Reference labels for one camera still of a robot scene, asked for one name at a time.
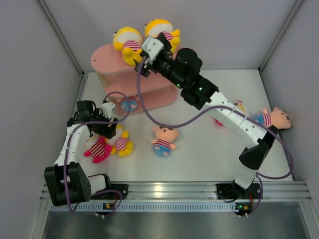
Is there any boy doll plush right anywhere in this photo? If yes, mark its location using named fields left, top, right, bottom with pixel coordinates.
left=252, top=107, right=292, bottom=129

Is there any pink three-tier shelf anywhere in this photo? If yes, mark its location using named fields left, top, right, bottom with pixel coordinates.
left=91, top=44, right=178, bottom=110

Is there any white pink bear plush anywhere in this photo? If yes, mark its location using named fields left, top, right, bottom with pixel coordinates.
left=83, top=133, right=112, bottom=164
left=210, top=99, right=247, bottom=129

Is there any white slotted cable duct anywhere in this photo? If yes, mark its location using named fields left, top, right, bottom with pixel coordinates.
left=49, top=201, right=240, bottom=212

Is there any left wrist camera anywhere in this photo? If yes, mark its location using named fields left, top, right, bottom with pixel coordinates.
left=101, top=100, right=115, bottom=119

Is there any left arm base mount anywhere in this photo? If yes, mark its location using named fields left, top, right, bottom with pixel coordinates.
left=97, top=184, right=129, bottom=200

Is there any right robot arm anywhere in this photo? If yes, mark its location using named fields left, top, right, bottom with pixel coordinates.
left=135, top=33, right=278, bottom=198

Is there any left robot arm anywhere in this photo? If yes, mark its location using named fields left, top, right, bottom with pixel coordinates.
left=44, top=100, right=118, bottom=206

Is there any boy doll plush centre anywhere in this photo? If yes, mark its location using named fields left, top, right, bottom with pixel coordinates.
left=151, top=125, right=179, bottom=158

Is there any aluminium front rail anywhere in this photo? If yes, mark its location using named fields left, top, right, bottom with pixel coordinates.
left=39, top=181, right=312, bottom=201

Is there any white pink bear plush right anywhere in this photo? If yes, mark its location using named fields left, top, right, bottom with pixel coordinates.
left=210, top=99, right=247, bottom=129

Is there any purple cable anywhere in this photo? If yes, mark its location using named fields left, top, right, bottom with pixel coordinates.
left=136, top=55, right=295, bottom=220
left=63, top=91, right=133, bottom=215

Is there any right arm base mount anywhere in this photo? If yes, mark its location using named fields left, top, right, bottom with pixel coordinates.
left=216, top=182, right=261, bottom=201

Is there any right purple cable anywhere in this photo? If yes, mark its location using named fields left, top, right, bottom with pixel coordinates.
left=136, top=55, right=295, bottom=220

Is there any yellow frog plush toy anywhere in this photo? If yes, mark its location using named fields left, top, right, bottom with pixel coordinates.
left=144, top=18, right=180, bottom=53

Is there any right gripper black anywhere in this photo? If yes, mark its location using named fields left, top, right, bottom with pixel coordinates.
left=135, top=34, right=186, bottom=90

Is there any boy doll plush in shelf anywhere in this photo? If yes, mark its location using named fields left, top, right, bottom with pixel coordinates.
left=120, top=96, right=139, bottom=112

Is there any white pink bear plush left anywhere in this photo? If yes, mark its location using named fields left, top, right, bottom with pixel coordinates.
left=83, top=133, right=112, bottom=164

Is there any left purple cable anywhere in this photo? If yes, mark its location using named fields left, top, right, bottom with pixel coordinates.
left=63, top=91, right=133, bottom=215

